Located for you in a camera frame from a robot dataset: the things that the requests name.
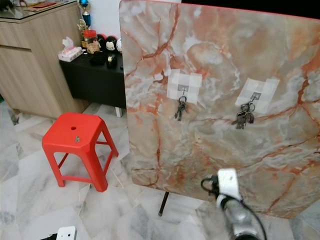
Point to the large key bunch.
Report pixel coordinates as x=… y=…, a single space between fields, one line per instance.
x=243 y=118

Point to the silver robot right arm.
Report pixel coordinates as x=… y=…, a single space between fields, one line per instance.
x=242 y=220

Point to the adhesive hook clear tape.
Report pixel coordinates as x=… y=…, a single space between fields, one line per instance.
x=266 y=89
x=176 y=79

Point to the light wooden cabinet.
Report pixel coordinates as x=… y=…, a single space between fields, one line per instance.
x=35 y=60

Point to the red plastic stool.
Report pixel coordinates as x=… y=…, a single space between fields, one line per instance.
x=77 y=129

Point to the single silver key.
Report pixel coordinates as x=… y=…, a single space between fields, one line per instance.
x=77 y=138

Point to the pink tissue box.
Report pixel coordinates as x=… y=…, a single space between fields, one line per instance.
x=70 y=52

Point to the black low console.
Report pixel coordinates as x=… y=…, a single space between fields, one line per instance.
x=95 y=85

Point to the black square box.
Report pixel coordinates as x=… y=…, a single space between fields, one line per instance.
x=97 y=59

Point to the red lidded jar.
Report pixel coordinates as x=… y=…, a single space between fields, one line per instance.
x=91 y=41

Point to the red tray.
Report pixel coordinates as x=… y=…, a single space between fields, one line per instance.
x=44 y=4

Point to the small gold trophy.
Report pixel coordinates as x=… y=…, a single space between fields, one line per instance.
x=82 y=26

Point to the black watch stand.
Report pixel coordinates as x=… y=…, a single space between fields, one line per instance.
x=112 y=61

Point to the black mouse head figure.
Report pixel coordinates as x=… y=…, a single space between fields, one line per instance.
x=110 y=44

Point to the tall blue ball trophy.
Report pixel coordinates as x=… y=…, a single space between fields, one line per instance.
x=85 y=9

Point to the white egg figure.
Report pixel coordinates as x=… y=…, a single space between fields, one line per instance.
x=119 y=45

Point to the small key bunch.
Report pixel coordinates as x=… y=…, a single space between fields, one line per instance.
x=180 y=109

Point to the black board leg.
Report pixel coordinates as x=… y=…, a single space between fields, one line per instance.
x=164 y=204

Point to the marble pattern board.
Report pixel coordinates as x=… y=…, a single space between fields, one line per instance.
x=210 y=150

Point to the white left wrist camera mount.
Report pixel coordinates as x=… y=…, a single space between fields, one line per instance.
x=66 y=233

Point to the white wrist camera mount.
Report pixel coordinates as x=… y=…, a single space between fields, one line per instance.
x=227 y=182
x=66 y=233

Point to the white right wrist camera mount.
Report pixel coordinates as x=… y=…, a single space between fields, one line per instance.
x=227 y=182

